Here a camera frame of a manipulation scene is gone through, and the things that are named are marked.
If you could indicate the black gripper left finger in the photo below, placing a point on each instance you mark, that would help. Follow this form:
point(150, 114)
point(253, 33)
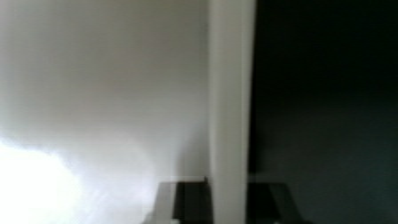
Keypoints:
point(192, 202)

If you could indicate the white square tabletop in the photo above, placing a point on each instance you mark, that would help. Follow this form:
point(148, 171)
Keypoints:
point(123, 108)

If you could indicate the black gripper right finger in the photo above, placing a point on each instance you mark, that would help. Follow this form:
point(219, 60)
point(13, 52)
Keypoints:
point(271, 205)

